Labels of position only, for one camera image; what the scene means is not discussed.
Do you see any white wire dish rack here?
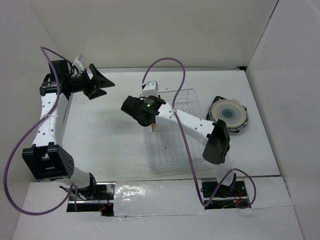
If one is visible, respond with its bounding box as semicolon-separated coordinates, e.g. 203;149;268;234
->
144;88;203;173

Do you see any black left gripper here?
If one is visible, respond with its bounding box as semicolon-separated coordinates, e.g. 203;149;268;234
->
65;63;115;100

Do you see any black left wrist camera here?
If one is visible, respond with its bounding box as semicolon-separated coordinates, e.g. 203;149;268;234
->
51;60;72;83

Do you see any silver taped front panel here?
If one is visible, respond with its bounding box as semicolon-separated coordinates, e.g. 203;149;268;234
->
113;180;205;217

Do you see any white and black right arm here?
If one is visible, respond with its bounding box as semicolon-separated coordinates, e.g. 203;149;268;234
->
121;95;236;196

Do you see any cream plate with blue centre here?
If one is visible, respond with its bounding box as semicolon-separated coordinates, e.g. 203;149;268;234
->
209;99;246;128

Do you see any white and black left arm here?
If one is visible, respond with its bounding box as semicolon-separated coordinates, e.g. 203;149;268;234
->
22;60;115;200

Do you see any orange rimmed petal pattern plate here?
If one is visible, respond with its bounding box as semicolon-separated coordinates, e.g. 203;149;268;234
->
151;123;162;133

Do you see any blue and white patterned plate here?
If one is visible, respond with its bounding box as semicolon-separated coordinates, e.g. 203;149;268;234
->
208;104;249;133

